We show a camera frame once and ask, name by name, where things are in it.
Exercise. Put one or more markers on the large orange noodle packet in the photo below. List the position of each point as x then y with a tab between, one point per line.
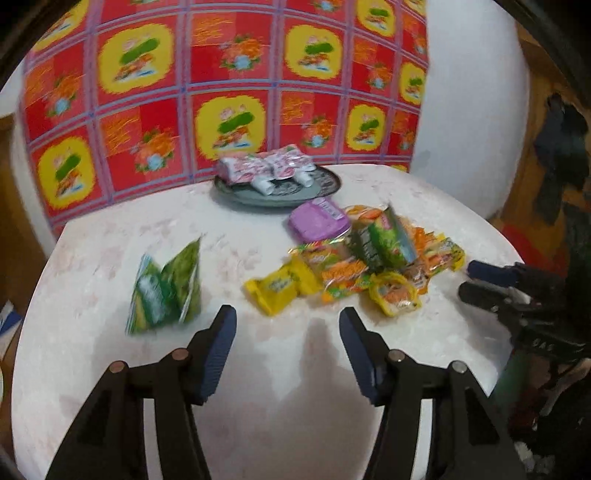
422	240

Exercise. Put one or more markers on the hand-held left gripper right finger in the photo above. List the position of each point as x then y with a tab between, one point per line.
362	360

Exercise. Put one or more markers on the dark patterned plate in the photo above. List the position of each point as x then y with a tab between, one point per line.
286	196

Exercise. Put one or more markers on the orange gummy snack packet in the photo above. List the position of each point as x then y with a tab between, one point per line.
341	274

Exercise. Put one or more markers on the small yellow pictured packet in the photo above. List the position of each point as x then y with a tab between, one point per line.
395	293

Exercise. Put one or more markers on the pink white snack packet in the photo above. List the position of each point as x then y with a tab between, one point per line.
242	168
288	159

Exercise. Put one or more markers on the dark green snack packet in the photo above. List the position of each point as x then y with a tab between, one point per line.
383	244

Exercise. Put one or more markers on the red yellow printed cloth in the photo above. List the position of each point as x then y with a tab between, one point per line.
161	115

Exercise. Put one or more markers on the blue white box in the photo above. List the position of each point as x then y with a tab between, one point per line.
7	323

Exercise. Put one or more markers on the plain yellow snack packet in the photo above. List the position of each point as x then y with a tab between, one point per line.
277	286

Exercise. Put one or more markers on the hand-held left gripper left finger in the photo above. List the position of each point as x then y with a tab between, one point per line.
217	355

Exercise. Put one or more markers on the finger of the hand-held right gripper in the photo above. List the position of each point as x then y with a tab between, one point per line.
491	272
482	295

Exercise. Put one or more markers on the striped cartoon snack packet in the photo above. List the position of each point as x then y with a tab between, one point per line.
445	256

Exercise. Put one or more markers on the dark hanging cloth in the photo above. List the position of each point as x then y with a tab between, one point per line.
558	161

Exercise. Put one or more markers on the light green snack packet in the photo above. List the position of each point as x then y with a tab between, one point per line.
184	277
150	295

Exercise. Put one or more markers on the brown wooden panel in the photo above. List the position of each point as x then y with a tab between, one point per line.
521	138

